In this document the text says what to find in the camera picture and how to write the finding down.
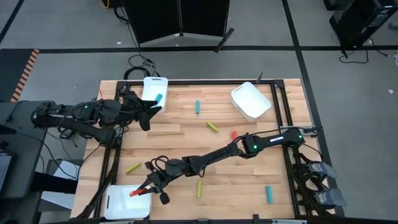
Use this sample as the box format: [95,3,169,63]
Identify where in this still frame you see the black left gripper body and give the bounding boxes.
[123,90,153,123]

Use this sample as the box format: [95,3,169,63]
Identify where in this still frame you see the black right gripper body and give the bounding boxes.
[145,169,174,205]

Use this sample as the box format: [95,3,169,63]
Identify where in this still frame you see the black folding partition screen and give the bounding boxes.
[123,0,236,53]

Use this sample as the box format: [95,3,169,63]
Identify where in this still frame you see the grey weight bag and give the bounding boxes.
[307,161,338,180]
[313,188,348,209]

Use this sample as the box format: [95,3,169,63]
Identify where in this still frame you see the black equipment rack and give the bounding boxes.
[323,0,398,49]

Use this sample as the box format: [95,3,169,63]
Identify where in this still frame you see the black coiled floor cable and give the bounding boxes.
[123,55,161,80]

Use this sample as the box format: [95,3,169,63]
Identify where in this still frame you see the black aluminium table frame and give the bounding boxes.
[74,79,336,224]

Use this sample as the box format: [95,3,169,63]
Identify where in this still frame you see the black equipment cart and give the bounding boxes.
[0,100,57,200]

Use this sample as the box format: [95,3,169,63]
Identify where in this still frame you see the orange black striped strip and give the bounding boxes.
[11,49,40,103]

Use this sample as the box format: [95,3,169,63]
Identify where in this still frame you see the white plastic bin with label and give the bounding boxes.
[230,81,272,123]

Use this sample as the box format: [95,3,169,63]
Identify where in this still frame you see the white box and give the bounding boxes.
[40,158,83,211]

